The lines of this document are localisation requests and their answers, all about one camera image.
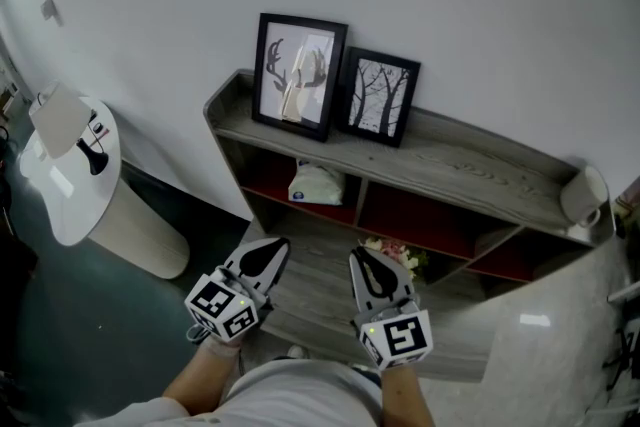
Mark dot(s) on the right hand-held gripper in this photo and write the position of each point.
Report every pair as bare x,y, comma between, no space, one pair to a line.
400,337

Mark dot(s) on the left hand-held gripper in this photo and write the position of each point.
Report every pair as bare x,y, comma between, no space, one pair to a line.
220,307

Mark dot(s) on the tree picture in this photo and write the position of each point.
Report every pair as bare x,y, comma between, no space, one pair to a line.
380,95

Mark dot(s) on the deer picture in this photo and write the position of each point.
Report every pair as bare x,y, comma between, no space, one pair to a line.
295,75

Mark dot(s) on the person's left forearm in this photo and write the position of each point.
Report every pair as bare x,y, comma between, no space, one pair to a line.
205,380

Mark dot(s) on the person's right forearm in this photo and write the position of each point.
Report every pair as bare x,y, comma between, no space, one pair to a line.
405,400

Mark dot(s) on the grey wooden console table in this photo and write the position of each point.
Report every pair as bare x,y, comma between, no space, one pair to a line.
450,165

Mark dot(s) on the pink and white flower bunch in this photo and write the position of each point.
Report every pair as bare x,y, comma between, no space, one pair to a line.
400,255

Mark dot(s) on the person's dark trousers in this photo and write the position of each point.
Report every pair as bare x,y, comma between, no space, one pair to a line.
367,374

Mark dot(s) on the white plastic tissue pack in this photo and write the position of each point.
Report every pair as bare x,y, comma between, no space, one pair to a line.
317,187

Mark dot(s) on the person's white shirt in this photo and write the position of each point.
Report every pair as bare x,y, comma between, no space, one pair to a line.
290,395

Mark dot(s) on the white round side table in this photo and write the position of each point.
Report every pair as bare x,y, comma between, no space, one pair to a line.
80,205

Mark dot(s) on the small black table gadget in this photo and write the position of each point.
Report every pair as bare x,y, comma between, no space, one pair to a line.
98,127

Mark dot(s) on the white mug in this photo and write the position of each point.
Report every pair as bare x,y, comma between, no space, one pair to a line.
582,195

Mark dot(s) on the white background table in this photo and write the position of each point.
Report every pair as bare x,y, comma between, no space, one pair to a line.
625,292

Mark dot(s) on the black table lamp white shade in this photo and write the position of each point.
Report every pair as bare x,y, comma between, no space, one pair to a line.
60,120

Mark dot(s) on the black office chair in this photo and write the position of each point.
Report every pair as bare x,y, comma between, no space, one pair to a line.
627,355

